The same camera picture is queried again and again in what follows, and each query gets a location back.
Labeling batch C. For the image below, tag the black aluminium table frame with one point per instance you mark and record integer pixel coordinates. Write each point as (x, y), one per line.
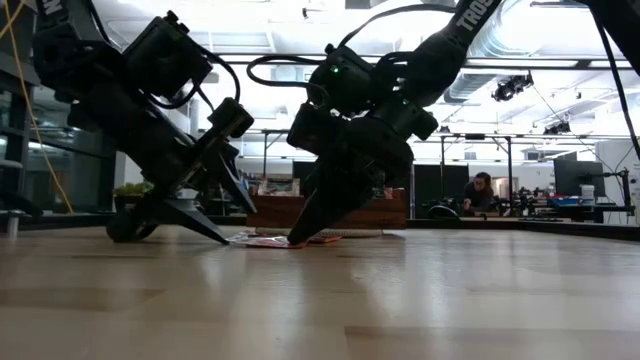
(550, 227)

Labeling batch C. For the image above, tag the silver metal post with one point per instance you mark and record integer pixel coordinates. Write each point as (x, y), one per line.
(12, 223)

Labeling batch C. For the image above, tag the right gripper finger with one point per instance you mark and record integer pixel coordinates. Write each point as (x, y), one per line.
(335, 200)

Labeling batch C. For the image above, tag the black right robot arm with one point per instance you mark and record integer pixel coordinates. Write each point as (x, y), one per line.
(440, 55)

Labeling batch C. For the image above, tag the black partition panels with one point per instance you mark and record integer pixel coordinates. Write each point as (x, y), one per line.
(440, 182)

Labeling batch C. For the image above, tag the potted succulent plant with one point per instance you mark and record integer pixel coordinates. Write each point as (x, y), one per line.
(131, 190)

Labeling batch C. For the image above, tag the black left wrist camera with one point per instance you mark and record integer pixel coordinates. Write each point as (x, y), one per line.
(165, 55)

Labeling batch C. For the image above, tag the black computer monitor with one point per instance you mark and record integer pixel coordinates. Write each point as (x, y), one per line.
(575, 177)

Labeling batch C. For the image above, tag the blue storage bin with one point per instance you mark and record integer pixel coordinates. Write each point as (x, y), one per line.
(565, 201)

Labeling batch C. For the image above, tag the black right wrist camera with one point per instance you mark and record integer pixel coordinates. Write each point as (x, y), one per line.
(345, 80)

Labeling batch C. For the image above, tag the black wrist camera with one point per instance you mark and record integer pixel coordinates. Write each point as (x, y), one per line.
(345, 80)
(165, 55)

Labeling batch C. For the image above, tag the black office chair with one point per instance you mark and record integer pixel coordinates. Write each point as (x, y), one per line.
(442, 212)

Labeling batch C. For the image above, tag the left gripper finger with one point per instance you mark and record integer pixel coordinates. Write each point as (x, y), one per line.
(190, 215)
(232, 175)

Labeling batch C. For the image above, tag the wooden tea organizer box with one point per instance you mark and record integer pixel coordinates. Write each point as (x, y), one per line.
(280, 212)

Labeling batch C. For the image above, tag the dark office desk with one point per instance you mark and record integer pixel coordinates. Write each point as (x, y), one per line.
(590, 210)

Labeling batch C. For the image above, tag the white container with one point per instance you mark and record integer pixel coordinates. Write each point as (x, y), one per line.
(587, 192)

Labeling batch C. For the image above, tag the person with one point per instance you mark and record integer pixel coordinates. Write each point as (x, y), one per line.
(479, 192)

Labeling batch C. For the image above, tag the black ceiling camera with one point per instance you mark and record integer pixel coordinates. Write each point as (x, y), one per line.
(510, 87)
(557, 127)

